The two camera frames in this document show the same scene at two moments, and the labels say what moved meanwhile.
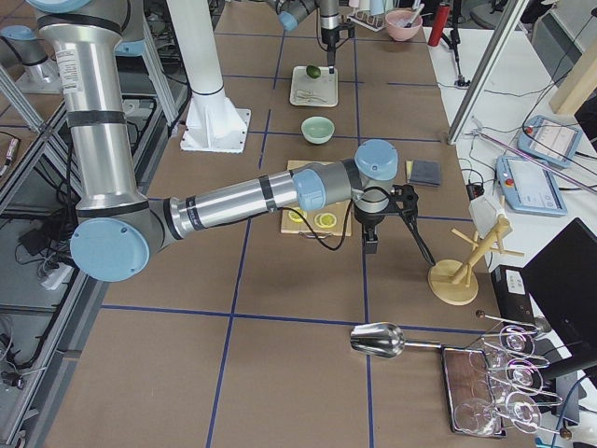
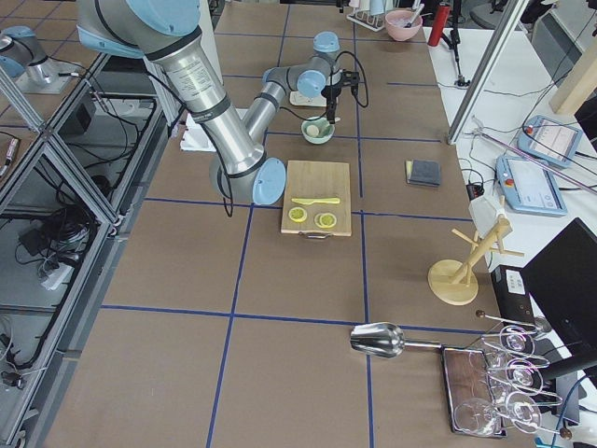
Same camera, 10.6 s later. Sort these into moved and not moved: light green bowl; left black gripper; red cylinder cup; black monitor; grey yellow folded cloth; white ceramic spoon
Moved: left black gripper; white ceramic spoon
Not moved: black monitor; light green bowl; red cylinder cup; grey yellow folded cloth
